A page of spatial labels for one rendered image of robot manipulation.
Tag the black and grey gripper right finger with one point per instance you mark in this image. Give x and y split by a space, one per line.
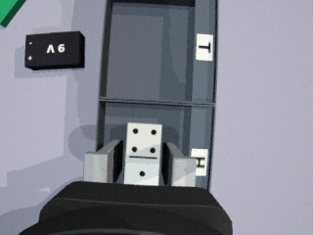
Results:
183 169

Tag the black 9 v battery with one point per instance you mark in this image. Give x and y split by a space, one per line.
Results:
55 51

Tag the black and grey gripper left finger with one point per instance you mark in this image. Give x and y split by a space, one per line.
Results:
104 165

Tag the dark grey rack of bins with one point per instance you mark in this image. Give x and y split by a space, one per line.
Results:
148 75

